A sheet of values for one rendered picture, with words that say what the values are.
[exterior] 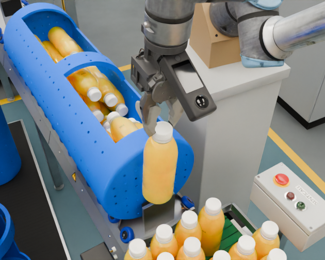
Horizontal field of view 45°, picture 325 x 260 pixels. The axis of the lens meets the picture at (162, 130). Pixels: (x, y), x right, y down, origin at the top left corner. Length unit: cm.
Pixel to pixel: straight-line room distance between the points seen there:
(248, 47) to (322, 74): 154
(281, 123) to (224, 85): 169
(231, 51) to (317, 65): 134
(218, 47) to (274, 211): 55
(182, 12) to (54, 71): 74
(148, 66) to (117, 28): 323
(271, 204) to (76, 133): 55
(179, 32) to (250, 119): 90
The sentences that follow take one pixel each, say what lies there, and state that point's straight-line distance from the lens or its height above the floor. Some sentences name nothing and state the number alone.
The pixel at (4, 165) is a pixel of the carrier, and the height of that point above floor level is 29.
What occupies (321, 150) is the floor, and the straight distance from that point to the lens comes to 283.
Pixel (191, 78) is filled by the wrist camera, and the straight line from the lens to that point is 64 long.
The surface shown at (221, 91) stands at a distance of 126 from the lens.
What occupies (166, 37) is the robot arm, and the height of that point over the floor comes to 161.
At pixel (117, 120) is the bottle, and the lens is 109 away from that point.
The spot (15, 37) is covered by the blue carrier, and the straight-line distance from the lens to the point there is 154.
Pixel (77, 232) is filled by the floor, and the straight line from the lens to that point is 230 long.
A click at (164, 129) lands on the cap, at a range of 76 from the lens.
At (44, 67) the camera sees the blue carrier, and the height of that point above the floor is 120.
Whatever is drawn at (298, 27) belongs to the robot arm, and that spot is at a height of 145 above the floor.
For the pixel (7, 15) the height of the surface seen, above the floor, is 101.
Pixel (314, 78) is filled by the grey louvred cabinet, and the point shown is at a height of 43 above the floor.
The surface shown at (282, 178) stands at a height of 111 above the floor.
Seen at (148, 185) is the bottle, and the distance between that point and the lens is 85.
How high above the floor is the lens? 192
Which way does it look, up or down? 44 degrees down
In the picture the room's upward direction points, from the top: straight up
